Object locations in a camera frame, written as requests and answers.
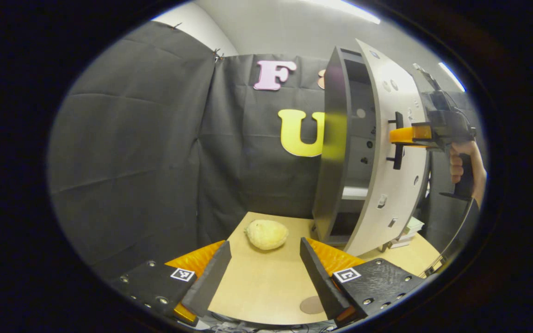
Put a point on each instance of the dark grey cabinet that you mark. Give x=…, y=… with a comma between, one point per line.
x=333, y=162

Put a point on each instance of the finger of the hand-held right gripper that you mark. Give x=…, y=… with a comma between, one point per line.
x=405, y=135

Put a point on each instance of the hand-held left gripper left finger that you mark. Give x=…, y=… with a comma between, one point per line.
x=211, y=282

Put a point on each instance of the black backdrop cloth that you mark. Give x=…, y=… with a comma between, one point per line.
x=132, y=138

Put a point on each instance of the yellow round foam bun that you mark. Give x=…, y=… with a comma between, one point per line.
x=266, y=234

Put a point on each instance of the grey book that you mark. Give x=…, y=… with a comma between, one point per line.
x=398, y=242

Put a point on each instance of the brown round coaster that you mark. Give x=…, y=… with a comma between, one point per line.
x=310, y=305

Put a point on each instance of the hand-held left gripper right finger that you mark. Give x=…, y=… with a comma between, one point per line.
x=322, y=286

